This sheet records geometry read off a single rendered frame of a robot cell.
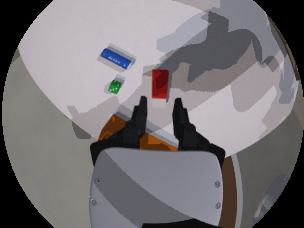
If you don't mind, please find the red and white eraser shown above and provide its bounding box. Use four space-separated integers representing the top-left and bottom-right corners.
152 69 169 108

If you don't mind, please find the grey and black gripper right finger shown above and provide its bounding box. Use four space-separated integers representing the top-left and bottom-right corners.
172 98 226 169

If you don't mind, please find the green die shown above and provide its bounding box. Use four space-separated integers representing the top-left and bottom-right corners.
108 80 122 94

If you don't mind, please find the orange-brown three-compartment bin rack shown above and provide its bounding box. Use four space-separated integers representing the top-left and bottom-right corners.
98 114 178 151

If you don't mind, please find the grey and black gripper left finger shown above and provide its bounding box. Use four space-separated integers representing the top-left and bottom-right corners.
90 96 148 166

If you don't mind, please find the blue cylinder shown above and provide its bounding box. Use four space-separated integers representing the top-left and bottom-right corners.
101 48 133 70

